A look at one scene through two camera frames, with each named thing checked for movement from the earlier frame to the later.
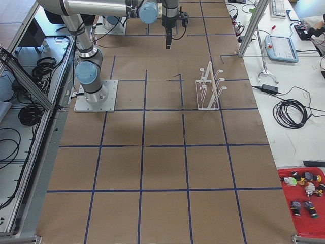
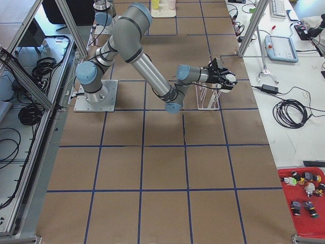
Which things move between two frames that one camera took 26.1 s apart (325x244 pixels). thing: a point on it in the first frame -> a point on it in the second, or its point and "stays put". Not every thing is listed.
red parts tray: (304, 190) stays put
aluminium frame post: (257, 20) stays put
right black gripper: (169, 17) -> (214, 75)
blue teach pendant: (281, 49) stays put
